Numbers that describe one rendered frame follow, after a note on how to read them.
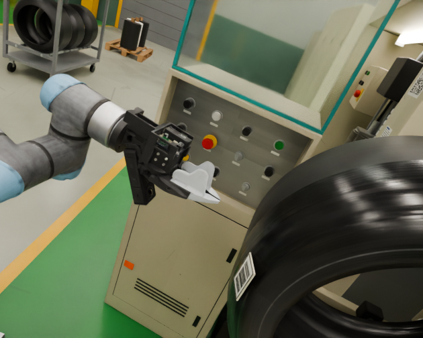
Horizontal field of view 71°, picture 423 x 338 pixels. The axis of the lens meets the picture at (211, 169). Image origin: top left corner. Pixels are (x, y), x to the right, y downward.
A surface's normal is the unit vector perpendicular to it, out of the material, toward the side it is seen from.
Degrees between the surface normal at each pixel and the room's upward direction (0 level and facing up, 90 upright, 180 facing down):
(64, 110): 90
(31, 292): 0
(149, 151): 90
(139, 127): 90
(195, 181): 90
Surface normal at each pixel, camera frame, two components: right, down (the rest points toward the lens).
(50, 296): 0.34, -0.83
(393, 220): -0.45, -0.43
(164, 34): -0.15, 0.43
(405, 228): -0.36, 0.18
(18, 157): 0.70, -0.54
